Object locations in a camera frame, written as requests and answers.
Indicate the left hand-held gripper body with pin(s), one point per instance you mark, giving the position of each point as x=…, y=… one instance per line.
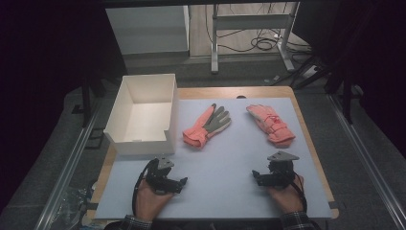
x=162, y=179

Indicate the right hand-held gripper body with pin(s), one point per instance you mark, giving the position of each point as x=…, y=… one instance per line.
x=279, y=174

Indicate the pink glove red print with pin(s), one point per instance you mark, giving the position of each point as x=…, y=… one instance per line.
x=271, y=123

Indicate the white cardboard box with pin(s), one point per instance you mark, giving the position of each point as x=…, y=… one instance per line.
x=145, y=123

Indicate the pink glove grey palm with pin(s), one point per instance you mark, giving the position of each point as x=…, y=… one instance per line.
x=204, y=126

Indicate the person's left hand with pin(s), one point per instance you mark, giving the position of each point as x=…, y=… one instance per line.
x=151, y=201

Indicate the person's right hand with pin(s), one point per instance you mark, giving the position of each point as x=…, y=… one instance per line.
x=287, y=198

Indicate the wooden table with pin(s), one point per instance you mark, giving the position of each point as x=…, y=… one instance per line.
x=223, y=92

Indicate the clear plastic bag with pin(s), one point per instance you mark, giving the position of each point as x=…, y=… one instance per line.
x=75, y=204

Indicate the black metal stand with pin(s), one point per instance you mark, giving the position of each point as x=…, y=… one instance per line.
x=86, y=102
x=346, y=96

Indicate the white power strip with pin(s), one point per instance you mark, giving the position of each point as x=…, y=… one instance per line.
x=309, y=71

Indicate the white cabinet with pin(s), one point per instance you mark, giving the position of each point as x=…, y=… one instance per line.
x=146, y=30

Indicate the metal floor rail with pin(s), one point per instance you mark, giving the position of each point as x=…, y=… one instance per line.
x=70, y=166
x=367, y=163

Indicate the white metal desk frame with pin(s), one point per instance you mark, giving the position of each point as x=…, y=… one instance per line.
x=252, y=21

